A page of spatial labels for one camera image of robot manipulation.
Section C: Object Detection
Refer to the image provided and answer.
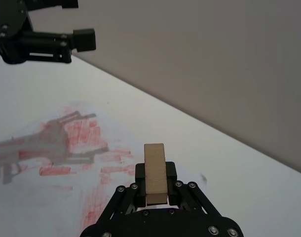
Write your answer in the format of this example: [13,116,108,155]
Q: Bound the white table cover, red marks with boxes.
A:
[0,50,301,237]

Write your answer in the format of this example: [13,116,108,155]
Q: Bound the small pale wooden block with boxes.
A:
[144,143,168,206]

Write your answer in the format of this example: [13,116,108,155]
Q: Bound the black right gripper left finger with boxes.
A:
[98,162,147,224]

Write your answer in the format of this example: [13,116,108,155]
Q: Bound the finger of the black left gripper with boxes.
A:
[25,0,79,11]
[18,28,97,64]

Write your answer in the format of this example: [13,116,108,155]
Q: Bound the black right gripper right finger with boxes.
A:
[165,160,224,219]

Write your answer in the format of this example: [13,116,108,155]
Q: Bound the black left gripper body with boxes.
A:
[0,0,33,65]

